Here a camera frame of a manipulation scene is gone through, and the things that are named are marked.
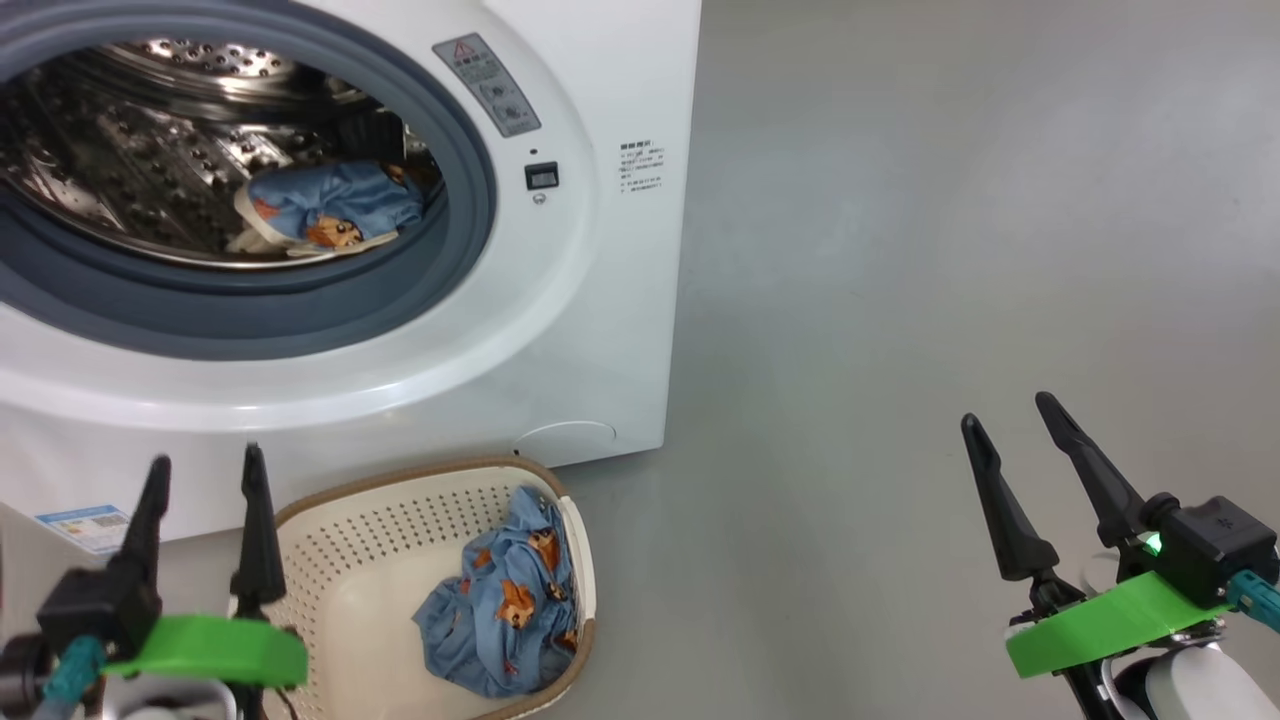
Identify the blue energy label sticker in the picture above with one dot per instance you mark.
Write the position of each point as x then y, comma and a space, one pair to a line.
85, 528

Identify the blue fox print garment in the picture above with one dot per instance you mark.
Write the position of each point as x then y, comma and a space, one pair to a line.
500, 620

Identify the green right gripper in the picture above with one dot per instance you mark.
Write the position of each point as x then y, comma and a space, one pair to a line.
1100, 625

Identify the grey warning sticker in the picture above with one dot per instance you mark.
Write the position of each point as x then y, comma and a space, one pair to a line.
488, 85

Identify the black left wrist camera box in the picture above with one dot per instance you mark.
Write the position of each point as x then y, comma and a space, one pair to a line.
95, 610

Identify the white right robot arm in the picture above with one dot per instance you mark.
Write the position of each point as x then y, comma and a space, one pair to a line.
1200, 690

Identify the cream perforated laundry basket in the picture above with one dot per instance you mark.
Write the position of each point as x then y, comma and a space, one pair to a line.
370, 580

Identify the white front-load washing machine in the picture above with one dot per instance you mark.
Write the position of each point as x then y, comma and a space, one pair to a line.
600, 300

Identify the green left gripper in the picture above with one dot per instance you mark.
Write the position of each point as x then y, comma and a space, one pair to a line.
210, 650

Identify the round white filter cover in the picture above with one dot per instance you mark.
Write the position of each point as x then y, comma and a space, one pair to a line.
565, 442

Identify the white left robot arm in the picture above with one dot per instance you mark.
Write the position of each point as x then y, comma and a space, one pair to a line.
170, 705

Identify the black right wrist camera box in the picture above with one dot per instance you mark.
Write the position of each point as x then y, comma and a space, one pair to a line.
1215, 545

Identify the small black text label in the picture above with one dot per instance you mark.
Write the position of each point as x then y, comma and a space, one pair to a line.
642, 166

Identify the blue and cream garment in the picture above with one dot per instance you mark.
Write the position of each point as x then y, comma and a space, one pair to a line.
340, 200

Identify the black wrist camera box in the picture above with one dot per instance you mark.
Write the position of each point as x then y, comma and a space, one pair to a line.
1215, 545
95, 610

